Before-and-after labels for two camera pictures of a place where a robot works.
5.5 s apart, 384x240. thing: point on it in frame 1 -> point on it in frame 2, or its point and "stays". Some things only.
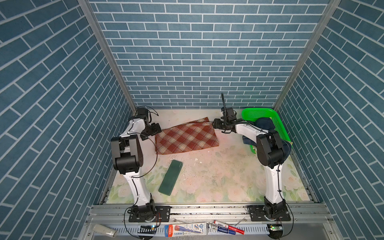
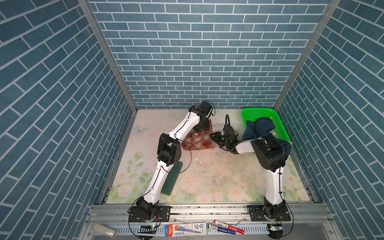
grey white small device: (103, 230) stays
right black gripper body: (221, 124) -> (220, 140)
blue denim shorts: (267, 123) stays
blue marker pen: (215, 228) stays
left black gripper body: (151, 129) -> (205, 125)
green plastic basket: (252, 114) stays
